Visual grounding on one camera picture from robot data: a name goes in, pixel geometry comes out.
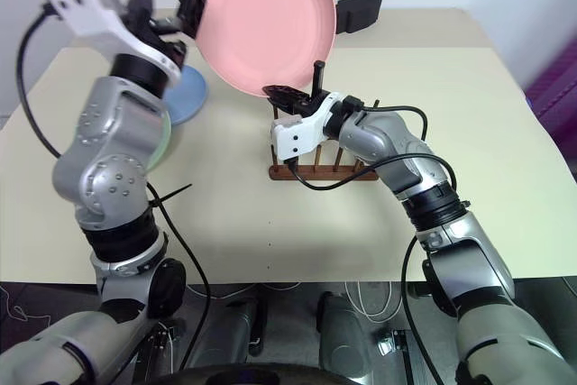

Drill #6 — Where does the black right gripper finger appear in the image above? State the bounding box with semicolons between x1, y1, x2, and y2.
262;84;313;112

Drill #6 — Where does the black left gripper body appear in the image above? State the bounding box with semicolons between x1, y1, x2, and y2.
122;0;188;69

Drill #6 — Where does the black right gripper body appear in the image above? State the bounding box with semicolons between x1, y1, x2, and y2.
291;90;329;118

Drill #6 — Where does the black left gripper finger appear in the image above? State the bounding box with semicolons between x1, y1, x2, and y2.
177;0;209;40

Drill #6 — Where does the pink plate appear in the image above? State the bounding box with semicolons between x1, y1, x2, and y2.
194;0;338;98

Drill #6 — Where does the blue plate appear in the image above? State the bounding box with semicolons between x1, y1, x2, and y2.
161;64;211;127

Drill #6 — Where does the green plate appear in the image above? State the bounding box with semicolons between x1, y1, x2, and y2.
146;109;175;173

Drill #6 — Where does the wooden dish rack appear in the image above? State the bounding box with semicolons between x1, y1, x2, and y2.
269;61;380;182

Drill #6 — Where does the black box-shaped device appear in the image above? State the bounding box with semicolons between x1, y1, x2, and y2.
335;0;383;35

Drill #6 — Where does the dark grey rounded shape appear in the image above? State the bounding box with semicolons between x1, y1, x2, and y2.
193;298;270;364
317;292;376;378

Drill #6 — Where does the purple fabric object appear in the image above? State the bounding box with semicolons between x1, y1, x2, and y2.
525;49;577;142

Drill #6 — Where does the black curved rim shape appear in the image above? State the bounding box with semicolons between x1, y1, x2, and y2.
152;360;349;385

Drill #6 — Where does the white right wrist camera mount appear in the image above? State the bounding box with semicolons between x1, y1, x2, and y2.
270;92;348;163

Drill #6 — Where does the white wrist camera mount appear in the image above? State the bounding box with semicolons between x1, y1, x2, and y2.
38;0;182;87
270;92;348;163

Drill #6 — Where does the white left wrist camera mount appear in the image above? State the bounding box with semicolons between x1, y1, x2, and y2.
38;0;182;87

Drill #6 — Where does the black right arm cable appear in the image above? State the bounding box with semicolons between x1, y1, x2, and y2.
288;103;459;385

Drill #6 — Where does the black cable tie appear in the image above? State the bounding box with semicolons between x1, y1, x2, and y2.
151;183;193;206

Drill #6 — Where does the white floor cable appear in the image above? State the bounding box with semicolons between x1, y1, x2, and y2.
344;280;394;319

